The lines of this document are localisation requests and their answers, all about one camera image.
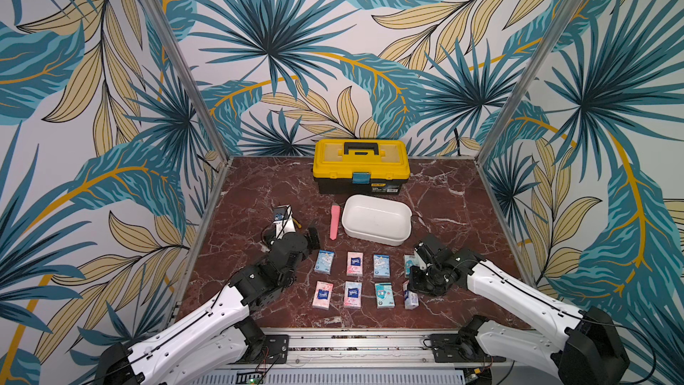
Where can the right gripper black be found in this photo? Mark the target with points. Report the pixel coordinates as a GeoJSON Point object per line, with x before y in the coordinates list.
{"type": "Point", "coordinates": [422, 271]}

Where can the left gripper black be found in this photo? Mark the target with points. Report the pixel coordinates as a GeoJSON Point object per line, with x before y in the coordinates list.
{"type": "Point", "coordinates": [315, 241]}

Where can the teal cartoon tissue pack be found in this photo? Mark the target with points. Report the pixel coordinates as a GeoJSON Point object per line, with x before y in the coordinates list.
{"type": "Point", "coordinates": [409, 262]}

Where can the light blue cartoon tissue pack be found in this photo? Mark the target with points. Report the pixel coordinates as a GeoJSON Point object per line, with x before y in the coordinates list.
{"type": "Point", "coordinates": [324, 262]}

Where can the pink tempo tissue pack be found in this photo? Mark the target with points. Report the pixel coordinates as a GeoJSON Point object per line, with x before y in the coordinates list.
{"type": "Point", "coordinates": [411, 299]}
{"type": "Point", "coordinates": [322, 296]}
{"type": "Point", "coordinates": [353, 295]}
{"type": "Point", "coordinates": [354, 263]}

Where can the blue white tissue pack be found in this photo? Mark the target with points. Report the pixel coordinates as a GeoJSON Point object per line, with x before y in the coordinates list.
{"type": "Point", "coordinates": [381, 266]}

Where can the teal green tissue pack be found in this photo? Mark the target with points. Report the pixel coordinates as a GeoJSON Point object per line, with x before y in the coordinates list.
{"type": "Point", "coordinates": [384, 295]}

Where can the white plastic storage box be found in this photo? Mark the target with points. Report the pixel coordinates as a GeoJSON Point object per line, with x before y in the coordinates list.
{"type": "Point", "coordinates": [377, 220]}

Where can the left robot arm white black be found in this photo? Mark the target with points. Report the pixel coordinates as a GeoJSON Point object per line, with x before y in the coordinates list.
{"type": "Point", "coordinates": [220, 332]}

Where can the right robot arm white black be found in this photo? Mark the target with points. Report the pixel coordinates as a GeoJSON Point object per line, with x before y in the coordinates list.
{"type": "Point", "coordinates": [572, 345]}

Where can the pink utility knife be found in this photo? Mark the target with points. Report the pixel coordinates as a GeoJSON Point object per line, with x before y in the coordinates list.
{"type": "Point", "coordinates": [335, 221]}

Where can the yellow black toolbox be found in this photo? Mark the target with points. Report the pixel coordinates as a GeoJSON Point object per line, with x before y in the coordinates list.
{"type": "Point", "coordinates": [360, 166]}

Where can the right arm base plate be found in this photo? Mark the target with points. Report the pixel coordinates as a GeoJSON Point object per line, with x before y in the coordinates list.
{"type": "Point", "coordinates": [454, 348]}

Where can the aluminium front rail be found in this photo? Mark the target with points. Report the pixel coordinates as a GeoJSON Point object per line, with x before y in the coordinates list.
{"type": "Point", "coordinates": [369, 357]}

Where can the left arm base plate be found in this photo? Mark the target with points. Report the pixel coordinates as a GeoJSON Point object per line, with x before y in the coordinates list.
{"type": "Point", "coordinates": [271, 350]}

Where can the left aluminium frame post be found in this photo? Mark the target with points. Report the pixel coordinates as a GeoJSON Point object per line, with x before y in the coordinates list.
{"type": "Point", "coordinates": [161, 24]}

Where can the aluminium frame post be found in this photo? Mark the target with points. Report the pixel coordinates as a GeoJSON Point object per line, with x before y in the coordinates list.
{"type": "Point", "coordinates": [161, 24]}
{"type": "Point", "coordinates": [557, 26]}

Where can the right aluminium frame post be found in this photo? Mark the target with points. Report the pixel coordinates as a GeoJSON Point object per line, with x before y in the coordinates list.
{"type": "Point", "coordinates": [557, 26]}

